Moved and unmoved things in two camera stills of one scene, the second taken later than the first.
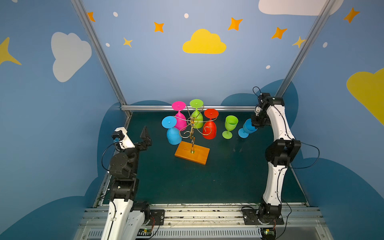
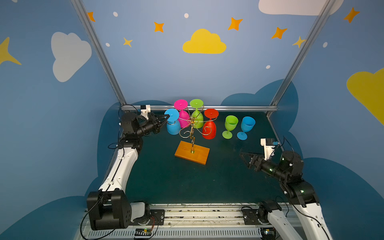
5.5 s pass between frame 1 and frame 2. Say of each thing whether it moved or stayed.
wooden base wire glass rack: stayed
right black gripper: moved
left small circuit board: stayed
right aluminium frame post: stayed
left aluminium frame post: stayed
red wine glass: stayed
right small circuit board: stayed
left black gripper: moved
